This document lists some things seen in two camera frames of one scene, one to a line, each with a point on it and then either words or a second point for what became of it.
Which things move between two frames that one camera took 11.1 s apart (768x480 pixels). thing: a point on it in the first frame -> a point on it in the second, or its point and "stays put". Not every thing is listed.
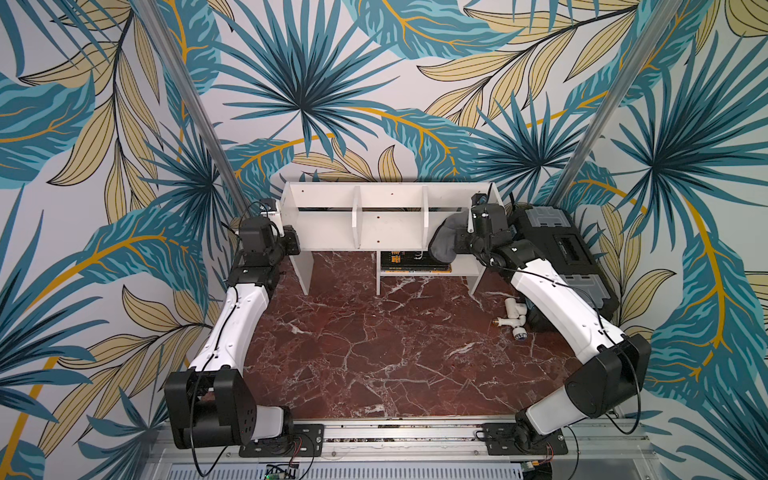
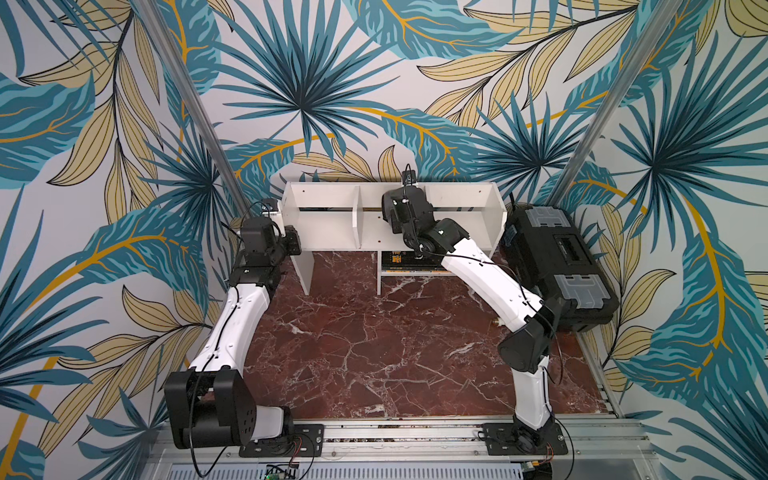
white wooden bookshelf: x=374 y=217 stays put
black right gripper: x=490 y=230 -> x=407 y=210
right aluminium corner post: x=613 y=101 stays put
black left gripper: x=292 y=236 stays put
